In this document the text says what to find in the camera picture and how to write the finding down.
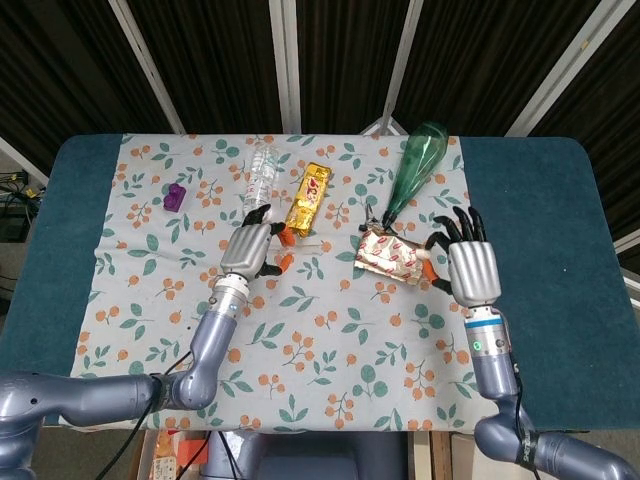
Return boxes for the black cable bundle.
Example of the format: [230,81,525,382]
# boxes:
[0,169,49,244]

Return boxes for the gold snack packet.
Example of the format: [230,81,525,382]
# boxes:
[283,162,333,238]

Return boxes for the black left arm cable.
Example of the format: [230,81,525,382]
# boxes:
[101,349,195,480]

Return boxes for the orange printed snack bag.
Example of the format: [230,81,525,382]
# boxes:
[151,429,180,480]

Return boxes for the cardboard box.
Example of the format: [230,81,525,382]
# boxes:
[448,432,484,480]

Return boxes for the green plastic bottle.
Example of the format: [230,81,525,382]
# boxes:
[382,121,449,226]

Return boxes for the white partition frame post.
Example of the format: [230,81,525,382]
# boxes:
[504,0,620,138]
[268,0,302,135]
[360,0,427,136]
[108,0,187,134]

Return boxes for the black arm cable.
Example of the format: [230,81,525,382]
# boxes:
[101,349,195,480]
[508,349,540,472]

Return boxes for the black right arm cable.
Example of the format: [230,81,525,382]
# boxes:
[508,349,540,472]

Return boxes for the purple toy block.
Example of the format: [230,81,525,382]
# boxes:
[162,182,187,213]

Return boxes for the floral patterned tablecloth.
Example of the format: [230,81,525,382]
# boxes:
[58,132,506,434]

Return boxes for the silver foil packet red print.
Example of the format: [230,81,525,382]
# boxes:
[353,227,434,287]

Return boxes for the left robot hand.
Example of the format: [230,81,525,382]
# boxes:
[219,203,296,281]

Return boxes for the clear plastic water bottle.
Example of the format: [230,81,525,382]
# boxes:
[242,144,279,217]

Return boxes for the small black pliers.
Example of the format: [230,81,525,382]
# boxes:
[359,202,384,234]

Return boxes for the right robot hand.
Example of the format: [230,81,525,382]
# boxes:
[423,205,503,306]

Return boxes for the orange box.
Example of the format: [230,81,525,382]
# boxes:
[177,432,211,467]

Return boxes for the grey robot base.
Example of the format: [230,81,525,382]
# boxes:
[199,430,409,480]

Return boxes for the blue felt table cover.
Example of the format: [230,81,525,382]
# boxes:
[0,133,640,432]

